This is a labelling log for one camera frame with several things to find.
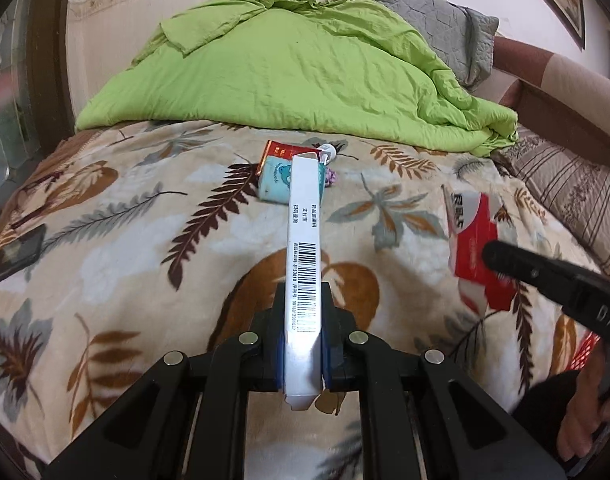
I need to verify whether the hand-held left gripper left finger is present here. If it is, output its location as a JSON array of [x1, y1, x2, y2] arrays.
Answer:
[[45, 282, 288, 480]]

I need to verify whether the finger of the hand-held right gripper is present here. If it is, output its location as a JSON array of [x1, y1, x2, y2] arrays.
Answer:
[[482, 240, 582, 312]]

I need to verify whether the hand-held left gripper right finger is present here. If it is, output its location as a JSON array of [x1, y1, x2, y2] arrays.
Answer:
[[320, 282, 568, 480]]

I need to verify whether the red and white box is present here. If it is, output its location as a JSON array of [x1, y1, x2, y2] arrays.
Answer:
[[441, 184, 524, 311]]

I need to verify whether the white box with barcode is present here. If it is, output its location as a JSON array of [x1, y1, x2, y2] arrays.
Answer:
[[283, 152, 326, 412]]

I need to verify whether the person's right hand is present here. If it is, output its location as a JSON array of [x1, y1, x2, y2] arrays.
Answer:
[[556, 355, 610, 467]]

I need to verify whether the striped patterned pillow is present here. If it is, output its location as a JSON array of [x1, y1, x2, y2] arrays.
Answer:
[[492, 127, 610, 282]]

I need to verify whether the dark cloth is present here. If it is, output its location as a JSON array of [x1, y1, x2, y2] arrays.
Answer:
[[512, 369, 586, 461]]

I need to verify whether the brown wooden headboard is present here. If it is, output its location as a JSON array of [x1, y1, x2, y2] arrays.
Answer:
[[492, 35, 610, 172]]

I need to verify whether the teal tissue packet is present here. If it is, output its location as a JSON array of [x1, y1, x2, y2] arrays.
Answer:
[[257, 156, 294, 204]]

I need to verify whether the red packet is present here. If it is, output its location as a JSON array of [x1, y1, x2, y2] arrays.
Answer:
[[259, 140, 317, 167]]

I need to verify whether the grey quilted pillow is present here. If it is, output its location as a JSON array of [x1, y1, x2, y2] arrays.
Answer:
[[335, 0, 500, 87]]

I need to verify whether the black smartphone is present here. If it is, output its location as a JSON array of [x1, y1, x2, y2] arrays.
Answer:
[[0, 224, 47, 292]]

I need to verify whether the green quilt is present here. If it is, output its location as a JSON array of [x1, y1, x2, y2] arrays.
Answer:
[[75, 0, 520, 158]]

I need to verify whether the stained glass door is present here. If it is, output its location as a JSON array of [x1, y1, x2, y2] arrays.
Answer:
[[0, 0, 77, 202]]

